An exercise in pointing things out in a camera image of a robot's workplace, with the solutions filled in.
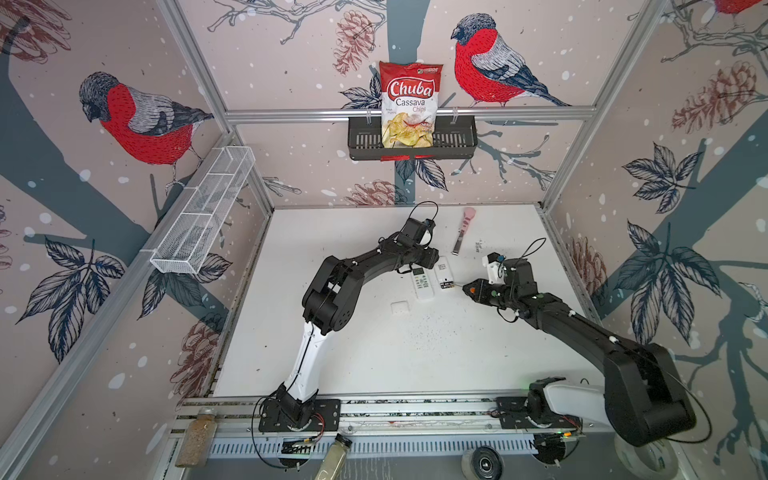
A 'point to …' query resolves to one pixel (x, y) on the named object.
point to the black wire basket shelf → (455, 137)
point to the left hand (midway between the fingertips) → (433, 254)
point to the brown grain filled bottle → (197, 439)
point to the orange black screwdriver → (470, 288)
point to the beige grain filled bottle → (334, 459)
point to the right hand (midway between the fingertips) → (462, 292)
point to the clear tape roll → (655, 461)
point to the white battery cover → (400, 307)
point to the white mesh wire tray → (190, 234)
